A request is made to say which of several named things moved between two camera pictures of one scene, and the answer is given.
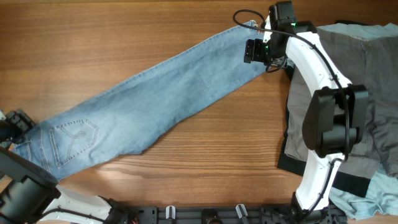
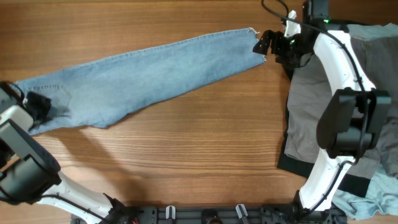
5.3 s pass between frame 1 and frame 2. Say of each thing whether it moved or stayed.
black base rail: stayed
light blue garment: stayed
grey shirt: stayed
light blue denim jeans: moved
